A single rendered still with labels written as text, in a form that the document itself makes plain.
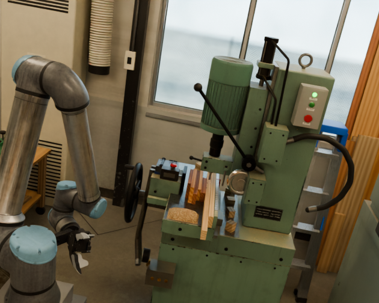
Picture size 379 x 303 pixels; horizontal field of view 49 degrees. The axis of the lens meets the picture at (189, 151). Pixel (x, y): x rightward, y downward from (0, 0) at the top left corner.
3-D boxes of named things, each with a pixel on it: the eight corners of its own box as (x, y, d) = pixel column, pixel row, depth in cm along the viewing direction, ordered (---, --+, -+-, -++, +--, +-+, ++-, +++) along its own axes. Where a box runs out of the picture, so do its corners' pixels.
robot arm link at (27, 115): (-10, 273, 141) (44, 57, 132) (-45, 254, 147) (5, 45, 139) (24, 263, 155) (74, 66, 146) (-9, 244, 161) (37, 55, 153)
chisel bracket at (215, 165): (200, 167, 195) (203, 151, 192) (230, 173, 195) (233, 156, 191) (199, 174, 188) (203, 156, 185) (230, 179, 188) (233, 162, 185)
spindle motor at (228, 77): (200, 120, 192) (213, 53, 181) (238, 127, 192) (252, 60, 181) (198, 132, 176) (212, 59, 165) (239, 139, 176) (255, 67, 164)
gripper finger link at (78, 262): (92, 272, 160) (88, 250, 165) (77, 274, 156) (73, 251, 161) (89, 276, 162) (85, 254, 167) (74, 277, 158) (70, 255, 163)
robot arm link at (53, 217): (48, 203, 181) (44, 224, 183) (57, 216, 171) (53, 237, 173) (69, 203, 187) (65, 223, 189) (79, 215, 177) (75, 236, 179)
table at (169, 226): (159, 168, 221) (160, 158, 219) (215, 179, 221) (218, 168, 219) (136, 228, 165) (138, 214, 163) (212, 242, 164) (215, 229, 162)
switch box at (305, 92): (290, 121, 169) (300, 82, 163) (314, 125, 168) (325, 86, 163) (292, 125, 163) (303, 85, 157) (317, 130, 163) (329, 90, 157)
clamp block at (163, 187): (153, 181, 199) (155, 164, 196) (180, 186, 199) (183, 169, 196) (147, 195, 185) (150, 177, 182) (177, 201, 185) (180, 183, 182)
